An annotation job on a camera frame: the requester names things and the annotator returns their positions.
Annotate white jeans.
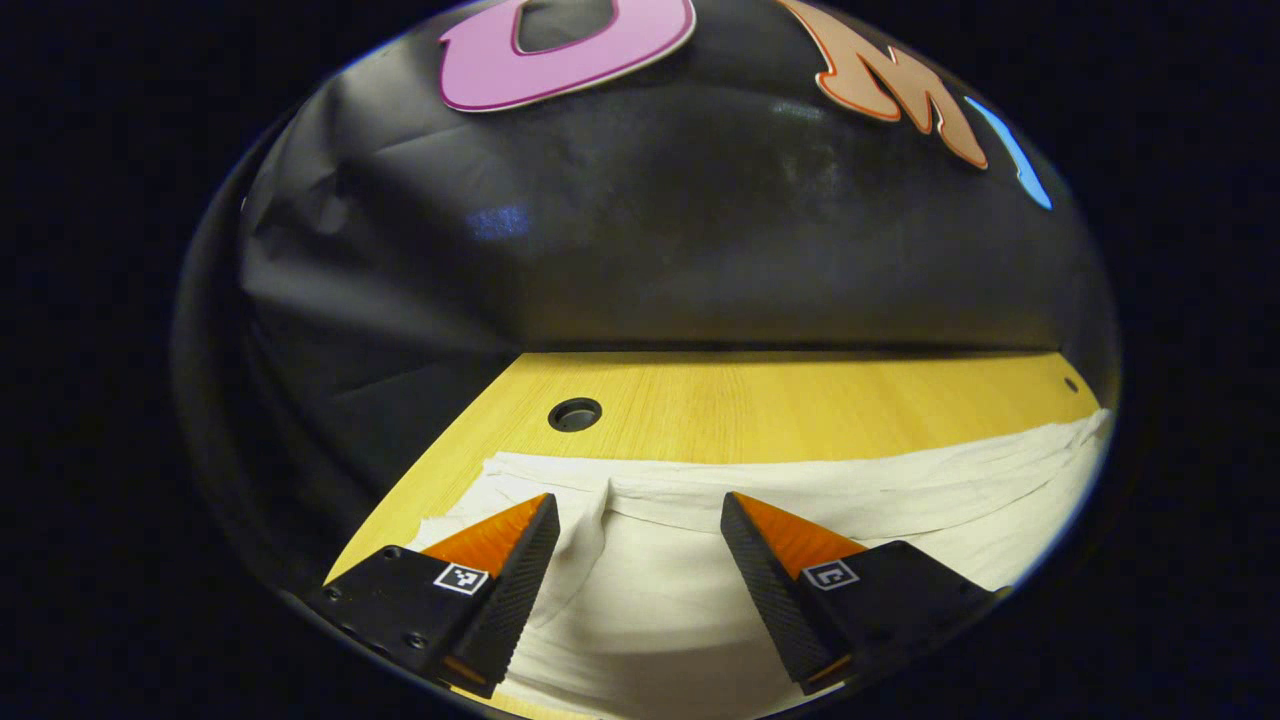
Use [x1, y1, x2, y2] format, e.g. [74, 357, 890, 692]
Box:
[405, 408, 1115, 720]

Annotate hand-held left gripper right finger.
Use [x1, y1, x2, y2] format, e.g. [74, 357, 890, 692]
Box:
[720, 491, 1003, 697]

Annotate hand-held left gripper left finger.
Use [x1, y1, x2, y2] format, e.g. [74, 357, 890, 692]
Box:
[305, 492, 561, 699]

